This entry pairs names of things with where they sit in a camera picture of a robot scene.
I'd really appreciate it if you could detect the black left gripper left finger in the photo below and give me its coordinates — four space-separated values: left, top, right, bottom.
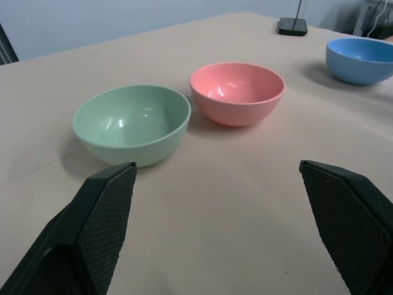
0 162 138 295

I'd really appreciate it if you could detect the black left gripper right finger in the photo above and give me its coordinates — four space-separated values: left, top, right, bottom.
299 160 393 295

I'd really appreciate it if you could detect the green plastic bowl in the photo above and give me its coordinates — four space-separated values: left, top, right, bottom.
72 85 192 168

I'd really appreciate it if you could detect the blue plastic bowl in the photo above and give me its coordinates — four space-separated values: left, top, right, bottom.
325 37 393 86

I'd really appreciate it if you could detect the red plastic bowl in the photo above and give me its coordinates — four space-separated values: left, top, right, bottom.
189 62 286 127

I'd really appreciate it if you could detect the black stand base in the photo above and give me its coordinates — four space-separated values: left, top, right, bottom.
278 17 308 37

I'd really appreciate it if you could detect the white cable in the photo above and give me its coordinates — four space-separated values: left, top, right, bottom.
365 0 389 39

